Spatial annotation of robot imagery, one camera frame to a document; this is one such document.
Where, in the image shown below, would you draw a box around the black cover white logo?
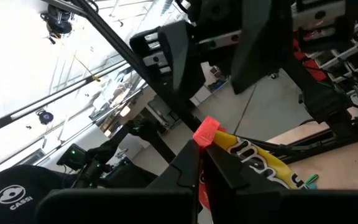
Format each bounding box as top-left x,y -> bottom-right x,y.
0,164 -> 85,224

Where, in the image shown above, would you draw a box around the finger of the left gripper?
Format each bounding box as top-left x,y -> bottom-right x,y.
158,20 -> 206,97
230,0 -> 295,94

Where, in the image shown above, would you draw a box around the iridescent metal spoon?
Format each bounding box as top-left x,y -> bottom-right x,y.
304,173 -> 319,185

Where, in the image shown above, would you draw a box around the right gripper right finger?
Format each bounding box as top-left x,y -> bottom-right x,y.
204,144 -> 358,224

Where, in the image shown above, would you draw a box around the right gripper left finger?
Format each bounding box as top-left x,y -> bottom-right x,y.
34,139 -> 201,224

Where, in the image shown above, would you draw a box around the red snack packet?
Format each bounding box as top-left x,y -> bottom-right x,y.
192,116 -> 319,215

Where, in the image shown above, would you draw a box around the black device green lights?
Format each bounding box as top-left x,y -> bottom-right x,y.
56,119 -> 160,189

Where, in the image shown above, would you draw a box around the hanging ceiling cable reel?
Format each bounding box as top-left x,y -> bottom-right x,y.
35,108 -> 55,125
40,4 -> 74,40

